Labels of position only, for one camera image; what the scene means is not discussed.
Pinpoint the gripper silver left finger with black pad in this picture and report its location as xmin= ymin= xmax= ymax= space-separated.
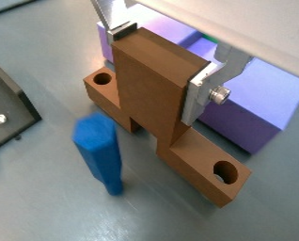
xmin=91 ymin=0 xmax=138 ymax=44

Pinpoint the brown T-shaped block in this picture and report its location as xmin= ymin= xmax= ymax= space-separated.
xmin=84 ymin=28 xmax=250 ymax=207

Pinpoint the green U-shaped block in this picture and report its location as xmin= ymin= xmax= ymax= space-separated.
xmin=203 ymin=34 xmax=218 ymax=42

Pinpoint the purple base board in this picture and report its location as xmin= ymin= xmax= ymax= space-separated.
xmin=98 ymin=0 xmax=299 ymax=153

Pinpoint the blue hexagonal peg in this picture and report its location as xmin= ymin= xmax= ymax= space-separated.
xmin=72 ymin=113 xmax=123 ymax=196

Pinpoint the black U-channel bracket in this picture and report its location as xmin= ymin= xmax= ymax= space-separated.
xmin=0 ymin=68 xmax=42 ymax=146

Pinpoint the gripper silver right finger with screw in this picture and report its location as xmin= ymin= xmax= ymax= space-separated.
xmin=182 ymin=42 xmax=253 ymax=125

